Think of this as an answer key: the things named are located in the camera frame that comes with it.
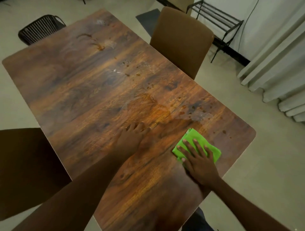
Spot person's right hand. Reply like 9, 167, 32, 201
177, 139, 221, 187

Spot person's left hand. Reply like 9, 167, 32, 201
114, 122, 152, 159

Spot green cleaning cloth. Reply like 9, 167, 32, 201
172, 128, 222, 165

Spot black plastic basket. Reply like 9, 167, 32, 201
18, 14, 67, 46

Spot person's left forearm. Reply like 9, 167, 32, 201
12, 150, 134, 231

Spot person's right forearm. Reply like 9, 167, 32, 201
206, 177, 291, 231

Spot person's blue trousers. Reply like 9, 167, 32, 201
181, 206, 215, 231

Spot wooden table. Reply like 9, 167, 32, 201
2, 8, 257, 231

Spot brown upholstered chair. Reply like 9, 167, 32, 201
0, 128, 72, 221
149, 6, 215, 81

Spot dark grey floor mat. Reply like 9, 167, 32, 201
135, 8, 160, 36

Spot white curtain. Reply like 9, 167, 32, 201
237, 0, 305, 123

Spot black framed glass door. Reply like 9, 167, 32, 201
156, 0, 195, 15

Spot black metal rack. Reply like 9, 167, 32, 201
186, 0, 244, 63

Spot black wall cable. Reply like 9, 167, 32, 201
238, 0, 260, 54

